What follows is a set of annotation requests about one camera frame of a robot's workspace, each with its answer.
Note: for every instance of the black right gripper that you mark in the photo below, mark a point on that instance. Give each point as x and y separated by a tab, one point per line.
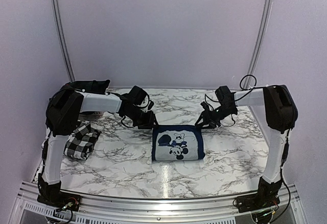
211	121

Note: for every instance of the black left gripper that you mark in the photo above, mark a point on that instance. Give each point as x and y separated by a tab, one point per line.
148	123

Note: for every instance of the navy blue t-shirt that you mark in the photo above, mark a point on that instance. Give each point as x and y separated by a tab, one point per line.
177	143

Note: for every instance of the black white plaid shirt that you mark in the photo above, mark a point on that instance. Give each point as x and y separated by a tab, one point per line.
81	142

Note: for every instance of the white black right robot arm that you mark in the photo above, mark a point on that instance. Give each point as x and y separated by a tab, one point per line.
281	114

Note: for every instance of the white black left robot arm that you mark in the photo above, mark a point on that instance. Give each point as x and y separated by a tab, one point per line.
62	116

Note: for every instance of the dark blue green clothes pile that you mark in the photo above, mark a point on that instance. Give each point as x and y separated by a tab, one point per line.
98	87

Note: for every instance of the pink perforated laundry basket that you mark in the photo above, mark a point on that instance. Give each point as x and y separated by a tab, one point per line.
92	114

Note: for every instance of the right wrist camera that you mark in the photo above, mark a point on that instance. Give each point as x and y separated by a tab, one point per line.
205	106

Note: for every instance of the front aluminium table rail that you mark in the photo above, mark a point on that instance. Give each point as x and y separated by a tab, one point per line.
105	209

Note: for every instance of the right aluminium frame post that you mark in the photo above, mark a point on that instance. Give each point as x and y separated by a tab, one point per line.
260	36

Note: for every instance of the aluminium frame post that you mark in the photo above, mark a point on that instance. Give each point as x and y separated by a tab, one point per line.
260	36
62	40

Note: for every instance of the left aluminium frame post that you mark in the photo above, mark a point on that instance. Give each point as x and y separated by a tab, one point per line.
62	40

